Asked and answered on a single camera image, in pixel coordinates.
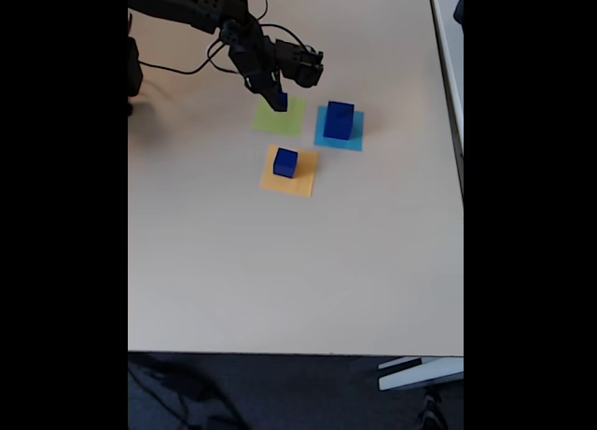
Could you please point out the small blue cube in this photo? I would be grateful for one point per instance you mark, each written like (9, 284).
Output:
(284, 98)

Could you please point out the medium blue cube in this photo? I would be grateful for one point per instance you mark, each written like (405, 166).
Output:
(285, 164)

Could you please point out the large blue cube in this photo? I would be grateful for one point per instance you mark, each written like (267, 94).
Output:
(337, 128)

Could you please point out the green paper square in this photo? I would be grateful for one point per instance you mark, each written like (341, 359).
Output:
(291, 122)

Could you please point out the orange paper square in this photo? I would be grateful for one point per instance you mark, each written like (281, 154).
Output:
(305, 184)

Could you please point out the light blue paper square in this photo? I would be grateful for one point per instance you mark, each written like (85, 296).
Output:
(358, 141)

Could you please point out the white adjacent table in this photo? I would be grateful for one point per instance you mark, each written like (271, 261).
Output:
(448, 75)

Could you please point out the dark blue object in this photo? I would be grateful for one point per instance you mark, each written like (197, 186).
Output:
(460, 8)

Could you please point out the white table foot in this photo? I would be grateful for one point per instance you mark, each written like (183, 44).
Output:
(420, 376)

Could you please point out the black chair base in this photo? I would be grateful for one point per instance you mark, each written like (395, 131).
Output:
(434, 411)

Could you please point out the black camera box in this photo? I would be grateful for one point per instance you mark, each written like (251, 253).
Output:
(301, 64)

